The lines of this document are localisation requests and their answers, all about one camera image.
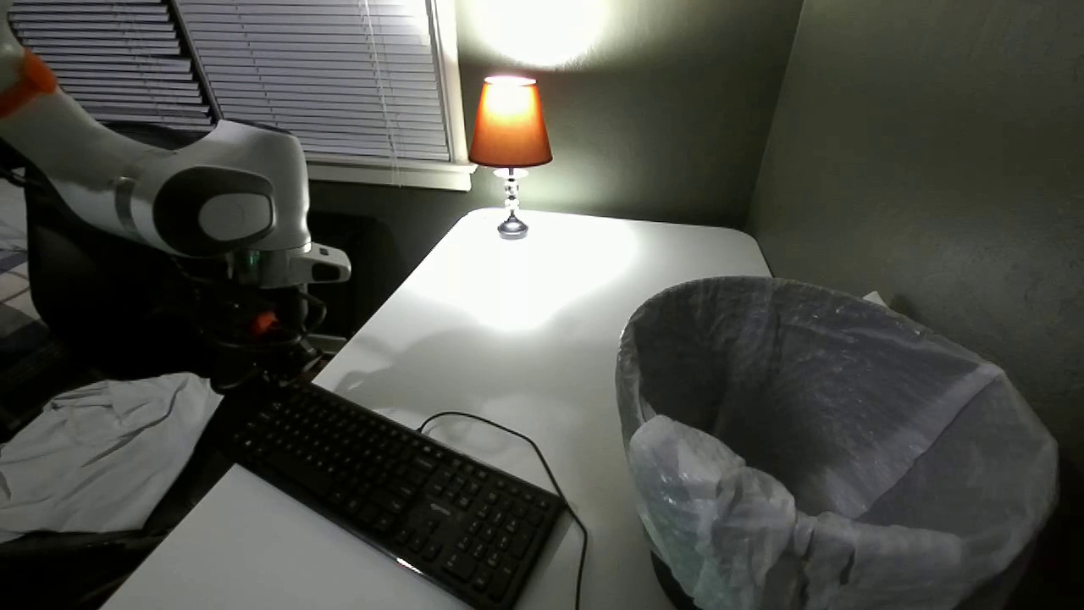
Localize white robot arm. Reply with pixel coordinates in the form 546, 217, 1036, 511
0, 26, 351, 388

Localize orange shade table lamp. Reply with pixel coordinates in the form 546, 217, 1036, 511
468, 75, 551, 241

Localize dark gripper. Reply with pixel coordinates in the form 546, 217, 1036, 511
201, 285, 326, 391

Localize black keyboard cable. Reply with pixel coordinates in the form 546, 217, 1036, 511
412, 406, 591, 610

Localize white window blinds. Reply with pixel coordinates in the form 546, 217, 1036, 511
6, 0, 463, 163

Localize black computer keyboard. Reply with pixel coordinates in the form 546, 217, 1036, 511
220, 382, 561, 610

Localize trash bin with plastic liner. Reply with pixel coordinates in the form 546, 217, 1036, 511
615, 279, 1055, 610

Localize white cloth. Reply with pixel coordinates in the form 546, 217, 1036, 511
0, 372, 220, 543

